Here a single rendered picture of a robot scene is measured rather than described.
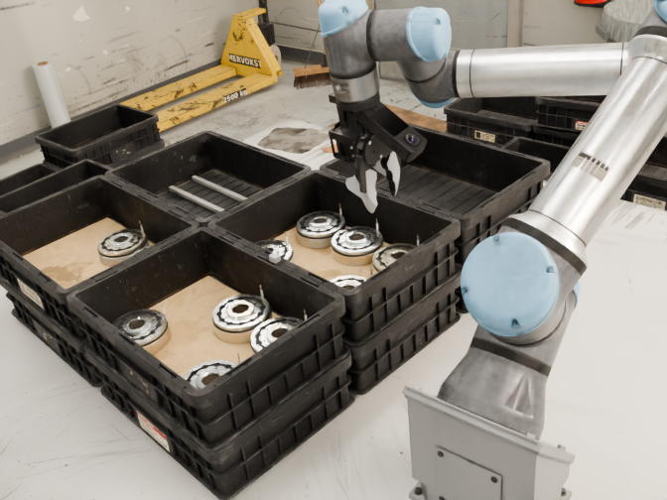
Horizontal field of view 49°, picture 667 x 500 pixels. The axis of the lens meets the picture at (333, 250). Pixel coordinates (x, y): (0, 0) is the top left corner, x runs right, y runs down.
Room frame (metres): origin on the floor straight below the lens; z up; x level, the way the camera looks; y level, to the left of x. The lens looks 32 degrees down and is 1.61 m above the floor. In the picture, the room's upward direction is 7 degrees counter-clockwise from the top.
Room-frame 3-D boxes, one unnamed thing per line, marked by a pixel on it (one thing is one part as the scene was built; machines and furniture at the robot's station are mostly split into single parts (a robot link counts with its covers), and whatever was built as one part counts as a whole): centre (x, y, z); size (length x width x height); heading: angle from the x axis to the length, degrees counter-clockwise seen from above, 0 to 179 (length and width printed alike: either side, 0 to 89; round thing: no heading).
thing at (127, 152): (2.80, 0.87, 0.37); 0.40 x 0.30 x 0.45; 135
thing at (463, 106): (2.80, -0.75, 0.31); 0.40 x 0.30 x 0.34; 45
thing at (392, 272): (1.21, 0.00, 0.92); 0.40 x 0.30 x 0.02; 41
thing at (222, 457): (1.01, 0.23, 0.76); 0.40 x 0.30 x 0.12; 41
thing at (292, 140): (2.18, 0.09, 0.71); 0.22 x 0.19 x 0.01; 45
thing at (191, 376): (0.88, 0.21, 0.86); 0.10 x 0.10 x 0.01
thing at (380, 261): (1.17, -0.12, 0.86); 0.10 x 0.10 x 0.01
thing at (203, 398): (1.01, 0.23, 0.92); 0.40 x 0.30 x 0.02; 41
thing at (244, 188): (1.51, 0.26, 0.87); 0.40 x 0.30 x 0.11; 41
